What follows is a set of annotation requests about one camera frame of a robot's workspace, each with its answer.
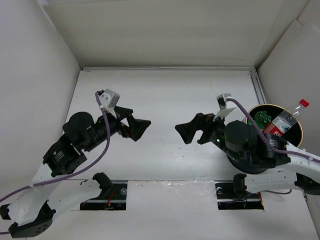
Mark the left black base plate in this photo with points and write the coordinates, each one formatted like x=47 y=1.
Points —
x=116 y=200

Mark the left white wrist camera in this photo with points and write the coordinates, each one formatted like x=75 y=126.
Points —
x=107 y=100

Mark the clear bottle red label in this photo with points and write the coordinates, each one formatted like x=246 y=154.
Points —
x=286 y=119

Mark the dark bin with gold rim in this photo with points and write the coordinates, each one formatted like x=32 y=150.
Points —
x=293 y=135

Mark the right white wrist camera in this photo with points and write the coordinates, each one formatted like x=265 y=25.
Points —
x=224 y=107

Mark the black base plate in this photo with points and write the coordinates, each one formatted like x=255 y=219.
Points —
x=116 y=200
x=227 y=199

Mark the green plastic bottle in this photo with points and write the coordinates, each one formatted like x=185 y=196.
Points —
x=262 y=119

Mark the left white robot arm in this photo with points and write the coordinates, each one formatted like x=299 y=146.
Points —
x=34 y=211

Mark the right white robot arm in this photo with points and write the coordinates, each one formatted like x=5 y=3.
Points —
x=293 y=168

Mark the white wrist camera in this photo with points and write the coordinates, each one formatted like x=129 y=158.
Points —
x=224 y=107
x=107 y=100

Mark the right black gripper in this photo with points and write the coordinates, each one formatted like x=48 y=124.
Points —
x=187 y=130

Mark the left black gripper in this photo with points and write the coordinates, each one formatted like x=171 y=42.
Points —
x=137 y=126

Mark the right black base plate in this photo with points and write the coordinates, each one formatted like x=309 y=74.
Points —
x=227 y=199

